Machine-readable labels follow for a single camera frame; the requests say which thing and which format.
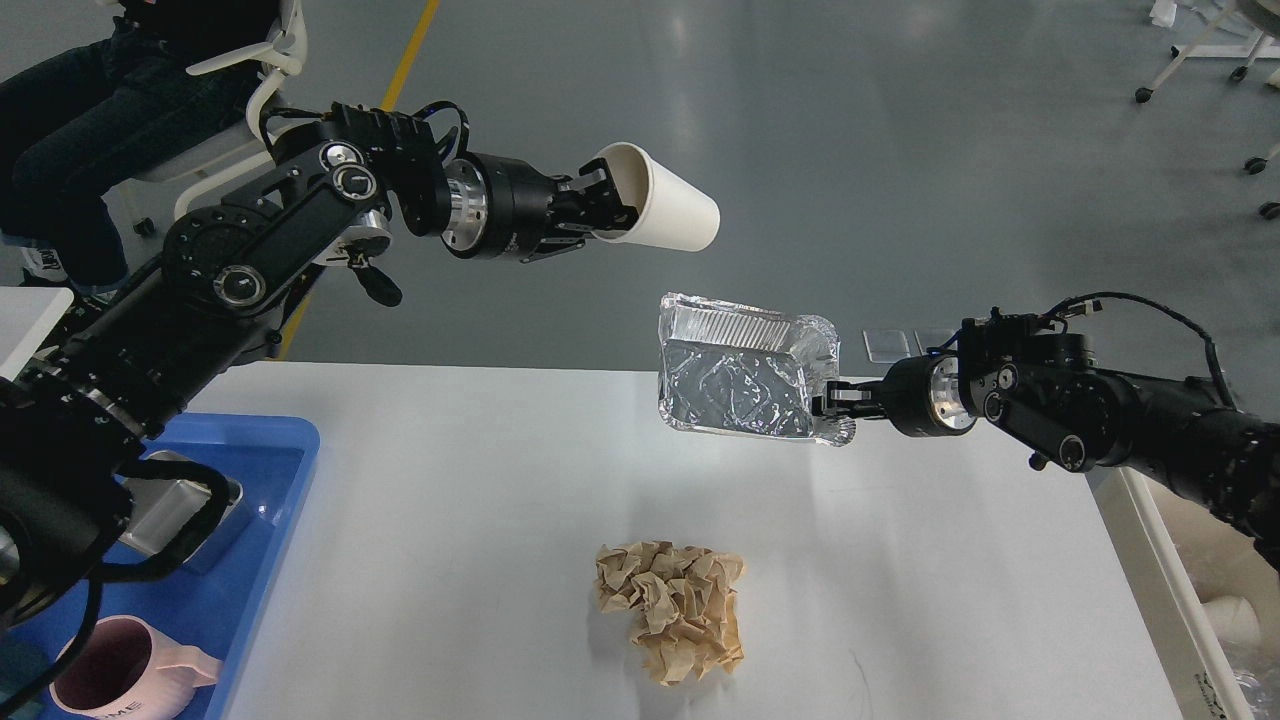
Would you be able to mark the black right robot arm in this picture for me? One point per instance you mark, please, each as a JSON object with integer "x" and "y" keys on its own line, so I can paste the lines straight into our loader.
{"x": 1029, "y": 376}

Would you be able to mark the clear floor plate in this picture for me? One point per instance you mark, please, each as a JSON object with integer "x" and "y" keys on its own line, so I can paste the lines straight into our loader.
{"x": 935, "y": 340}
{"x": 887, "y": 346}

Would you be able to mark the white plastic bin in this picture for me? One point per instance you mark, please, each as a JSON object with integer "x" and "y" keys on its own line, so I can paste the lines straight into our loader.
{"x": 1176, "y": 556}

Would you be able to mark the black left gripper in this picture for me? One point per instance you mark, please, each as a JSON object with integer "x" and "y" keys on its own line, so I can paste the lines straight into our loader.
{"x": 503, "y": 209}

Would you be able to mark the brown paper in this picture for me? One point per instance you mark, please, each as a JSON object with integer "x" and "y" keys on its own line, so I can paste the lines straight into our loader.
{"x": 683, "y": 603}

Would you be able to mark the white rolling frame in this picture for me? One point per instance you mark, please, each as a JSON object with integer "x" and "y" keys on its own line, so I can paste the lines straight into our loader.
{"x": 1262, "y": 21}

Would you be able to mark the white cup in bin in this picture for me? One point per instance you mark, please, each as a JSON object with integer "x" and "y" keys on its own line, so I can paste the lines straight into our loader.
{"x": 1234, "y": 622}

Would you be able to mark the seated person in black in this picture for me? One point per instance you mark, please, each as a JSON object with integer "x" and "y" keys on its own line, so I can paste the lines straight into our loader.
{"x": 78, "y": 124}

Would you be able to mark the aluminium foil tray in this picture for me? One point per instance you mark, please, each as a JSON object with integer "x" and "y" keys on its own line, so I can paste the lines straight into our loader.
{"x": 740, "y": 370}

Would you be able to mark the pink mug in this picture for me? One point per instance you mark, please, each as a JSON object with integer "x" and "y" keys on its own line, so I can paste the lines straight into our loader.
{"x": 131, "y": 670}

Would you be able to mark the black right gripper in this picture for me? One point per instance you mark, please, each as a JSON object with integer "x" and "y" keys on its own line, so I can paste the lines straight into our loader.
{"x": 920, "y": 396}

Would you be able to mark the white paper cup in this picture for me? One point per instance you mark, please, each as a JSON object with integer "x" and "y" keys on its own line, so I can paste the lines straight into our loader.
{"x": 671, "y": 213}

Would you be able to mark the blue plastic tray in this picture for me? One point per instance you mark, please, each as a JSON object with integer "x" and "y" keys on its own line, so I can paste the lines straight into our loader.
{"x": 219, "y": 608}

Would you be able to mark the square steel container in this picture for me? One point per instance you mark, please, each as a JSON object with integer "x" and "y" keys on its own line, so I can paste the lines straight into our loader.
{"x": 162, "y": 507}

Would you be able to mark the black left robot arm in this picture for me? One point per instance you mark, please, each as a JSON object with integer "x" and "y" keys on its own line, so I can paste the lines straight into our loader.
{"x": 80, "y": 504}

